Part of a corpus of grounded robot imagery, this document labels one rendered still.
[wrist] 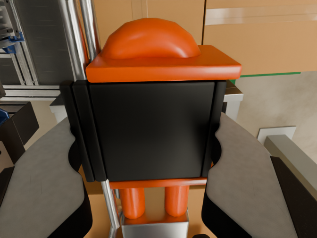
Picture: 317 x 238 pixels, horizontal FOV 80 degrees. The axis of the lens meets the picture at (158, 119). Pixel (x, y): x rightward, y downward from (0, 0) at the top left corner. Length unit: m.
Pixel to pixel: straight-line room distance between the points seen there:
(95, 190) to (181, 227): 0.31
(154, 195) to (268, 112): 1.54
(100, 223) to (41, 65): 0.87
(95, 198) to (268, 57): 0.72
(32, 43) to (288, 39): 1.11
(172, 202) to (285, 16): 0.74
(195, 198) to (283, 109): 1.37
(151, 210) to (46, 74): 1.07
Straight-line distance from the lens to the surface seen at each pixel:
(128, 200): 0.17
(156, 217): 0.19
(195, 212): 0.54
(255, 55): 0.80
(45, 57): 1.17
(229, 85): 0.83
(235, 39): 0.76
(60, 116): 0.80
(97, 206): 0.51
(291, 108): 1.79
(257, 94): 1.57
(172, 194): 0.17
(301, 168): 1.61
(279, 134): 1.87
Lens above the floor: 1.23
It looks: 58 degrees down
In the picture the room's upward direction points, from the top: 174 degrees clockwise
